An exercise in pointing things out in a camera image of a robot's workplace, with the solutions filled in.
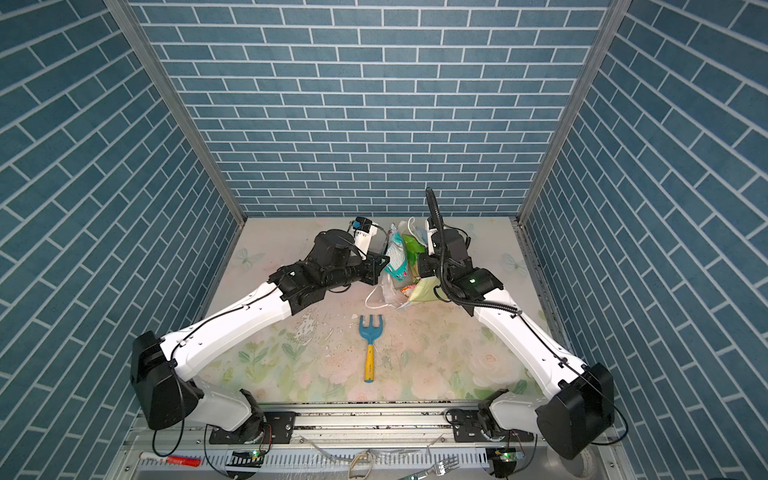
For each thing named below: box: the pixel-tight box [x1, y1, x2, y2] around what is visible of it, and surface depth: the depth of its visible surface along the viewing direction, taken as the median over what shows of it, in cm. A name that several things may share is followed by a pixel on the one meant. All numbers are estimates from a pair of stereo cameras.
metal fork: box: [401, 456, 460, 480], surface depth 69 cm
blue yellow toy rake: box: [359, 315, 383, 383], surface depth 88 cm
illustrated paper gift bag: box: [365, 217, 443, 309], surface depth 80 cm
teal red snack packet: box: [384, 223, 408, 282], surface depth 77 cm
